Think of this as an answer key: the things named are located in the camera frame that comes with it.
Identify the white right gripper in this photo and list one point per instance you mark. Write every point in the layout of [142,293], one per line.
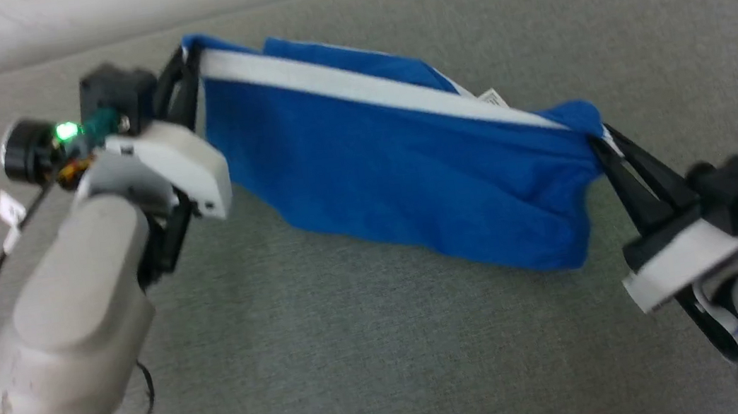
[696,256]

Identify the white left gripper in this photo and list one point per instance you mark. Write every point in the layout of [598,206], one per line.
[171,165]

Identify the blue garment with white band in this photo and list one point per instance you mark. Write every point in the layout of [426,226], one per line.
[393,175]

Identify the grey fabric sofa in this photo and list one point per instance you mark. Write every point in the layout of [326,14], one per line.
[389,361]

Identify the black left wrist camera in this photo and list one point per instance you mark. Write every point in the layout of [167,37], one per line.
[112,95]

